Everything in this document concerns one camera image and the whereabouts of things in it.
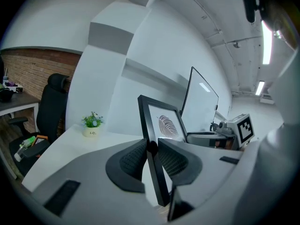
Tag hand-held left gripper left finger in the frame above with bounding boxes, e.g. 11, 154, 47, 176
32, 138, 157, 225

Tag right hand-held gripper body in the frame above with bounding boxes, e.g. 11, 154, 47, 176
210, 113, 255, 150

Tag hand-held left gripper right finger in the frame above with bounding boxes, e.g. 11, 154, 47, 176
158, 137, 246, 210

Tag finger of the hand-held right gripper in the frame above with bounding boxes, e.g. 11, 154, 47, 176
187, 132, 227, 149

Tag black framed nature print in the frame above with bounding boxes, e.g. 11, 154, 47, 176
137, 94, 195, 222

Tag white table top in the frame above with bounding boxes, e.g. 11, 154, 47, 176
22, 124, 175, 208

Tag black-framed whiteboard on stand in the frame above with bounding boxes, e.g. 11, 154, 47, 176
179, 66, 220, 131

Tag white air conditioner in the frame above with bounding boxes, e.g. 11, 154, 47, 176
260, 94, 275, 104

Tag ceiling tube light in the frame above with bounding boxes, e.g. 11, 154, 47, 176
255, 80, 265, 96
261, 20, 274, 65

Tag small potted flower plant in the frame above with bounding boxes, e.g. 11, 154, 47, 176
81, 111, 104, 138

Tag orange-edged flat case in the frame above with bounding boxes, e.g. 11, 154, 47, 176
31, 135, 49, 147

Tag green plastic bottle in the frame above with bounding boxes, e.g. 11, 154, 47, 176
14, 136, 37, 162

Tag black office chair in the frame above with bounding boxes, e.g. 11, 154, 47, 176
8, 73, 70, 177

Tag grey top table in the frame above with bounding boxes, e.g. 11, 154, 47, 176
0, 93, 40, 135

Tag person's head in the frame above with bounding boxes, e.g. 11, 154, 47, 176
257, 0, 300, 53

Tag white purple box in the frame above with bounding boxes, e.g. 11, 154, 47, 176
3, 82, 24, 94

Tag black head camera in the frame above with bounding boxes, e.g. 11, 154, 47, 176
241, 0, 258, 23

